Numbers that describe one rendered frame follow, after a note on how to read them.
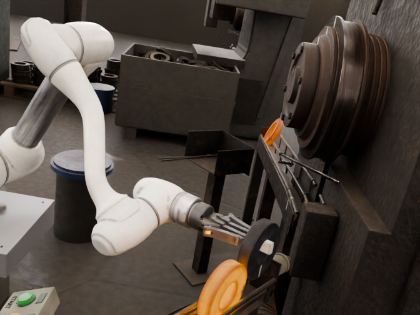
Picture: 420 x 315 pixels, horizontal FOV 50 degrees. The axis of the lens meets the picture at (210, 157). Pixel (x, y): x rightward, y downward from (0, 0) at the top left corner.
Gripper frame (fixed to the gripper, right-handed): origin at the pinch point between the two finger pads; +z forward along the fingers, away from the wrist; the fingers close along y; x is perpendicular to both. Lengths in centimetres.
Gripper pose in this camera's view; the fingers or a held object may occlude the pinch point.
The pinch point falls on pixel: (259, 243)
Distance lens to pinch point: 114.5
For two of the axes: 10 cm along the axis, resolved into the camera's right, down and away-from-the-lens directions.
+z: 8.0, 2.9, -5.3
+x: 1.3, -9.4, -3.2
